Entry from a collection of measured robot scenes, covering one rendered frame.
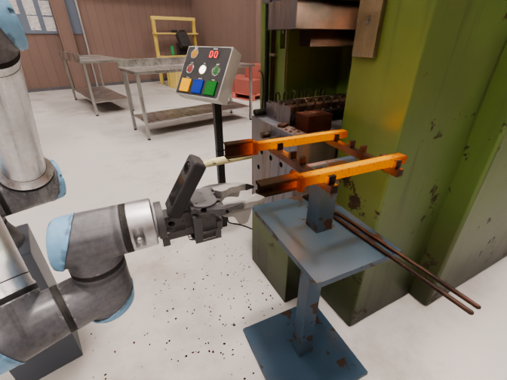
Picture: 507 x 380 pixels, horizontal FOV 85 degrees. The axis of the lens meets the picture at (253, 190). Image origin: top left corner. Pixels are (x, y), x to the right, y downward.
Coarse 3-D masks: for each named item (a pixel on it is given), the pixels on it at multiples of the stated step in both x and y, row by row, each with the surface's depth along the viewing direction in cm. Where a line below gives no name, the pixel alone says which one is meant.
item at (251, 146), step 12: (324, 132) 90; (336, 132) 90; (228, 144) 77; (240, 144) 79; (252, 144) 80; (264, 144) 81; (288, 144) 85; (300, 144) 86; (228, 156) 79; (240, 156) 80
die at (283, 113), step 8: (320, 96) 136; (344, 96) 130; (272, 104) 124; (288, 104) 117; (296, 104) 118; (304, 104) 118; (312, 104) 118; (320, 104) 119; (328, 104) 121; (336, 104) 123; (344, 104) 126; (272, 112) 126; (280, 112) 120; (288, 112) 115; (280, 120) 122; (288, 120) 116
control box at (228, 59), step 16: (192, 48) 156; (208, 48) 150; (224, 48) 144; (192, 64) 155; (208, 64) 148; (224, 64) 142; (192, 80) 154; (208, 80) 147; (224, 80) 142; (192, 96) 153; (208, 96) 146; (224, 96) 146
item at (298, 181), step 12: (384, 156) 72; (396, 156) 72; (324, 168) 65; (336, 168) 65; (348, 168) 65; (360, 168) 67; (372, 168) 69; (264, 180) 59; (276, 180) 59; (288, 180) 59; (300, 180) 60; (312, 180) 62; (324, 180) 64; (264, 192) 59; (276, 192) 59
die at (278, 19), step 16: (288, 0) 99; (304, 0) 96; (320, 0) 99; (336, 0) 102; (272, 16) 110; (288, 16) 101; (304, 16) 99; (320, 16) 102; (336, 16) 105; (352, 16) 108
